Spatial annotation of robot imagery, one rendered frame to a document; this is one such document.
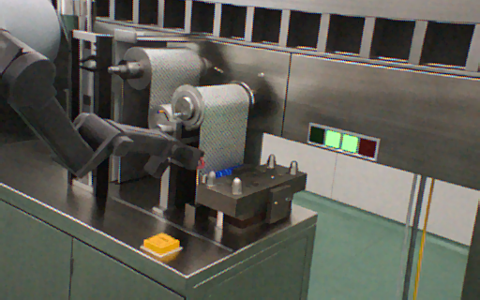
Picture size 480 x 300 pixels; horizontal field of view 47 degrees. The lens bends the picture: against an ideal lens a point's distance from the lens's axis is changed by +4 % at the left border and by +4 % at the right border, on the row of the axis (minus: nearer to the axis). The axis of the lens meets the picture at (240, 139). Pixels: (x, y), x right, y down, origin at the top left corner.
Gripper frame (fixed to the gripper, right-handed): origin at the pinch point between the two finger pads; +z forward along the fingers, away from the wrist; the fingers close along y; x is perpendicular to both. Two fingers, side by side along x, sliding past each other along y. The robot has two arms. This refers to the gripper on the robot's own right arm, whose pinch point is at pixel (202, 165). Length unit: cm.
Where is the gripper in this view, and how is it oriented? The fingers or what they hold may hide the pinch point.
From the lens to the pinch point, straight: 171.2
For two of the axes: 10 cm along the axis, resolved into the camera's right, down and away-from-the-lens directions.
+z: 4.9, 3.6, 7.9
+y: 7.8, 2.2, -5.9
